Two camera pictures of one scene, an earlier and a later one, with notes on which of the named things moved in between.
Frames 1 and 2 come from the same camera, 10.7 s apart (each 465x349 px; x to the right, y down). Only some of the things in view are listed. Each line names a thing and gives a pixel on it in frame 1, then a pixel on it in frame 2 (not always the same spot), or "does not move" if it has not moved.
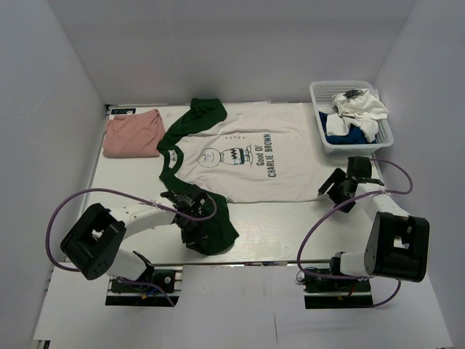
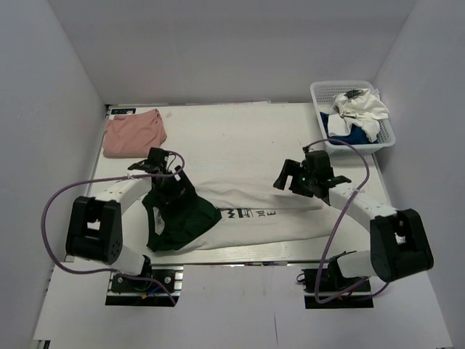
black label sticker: [122, 110] does not move
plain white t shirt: [365, 110] does not move
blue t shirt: [355, 136] does not move
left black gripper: [192, 240] -> [181, 187]
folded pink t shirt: [135, 135] does not move
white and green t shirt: [262, 152] -> [229, 215]
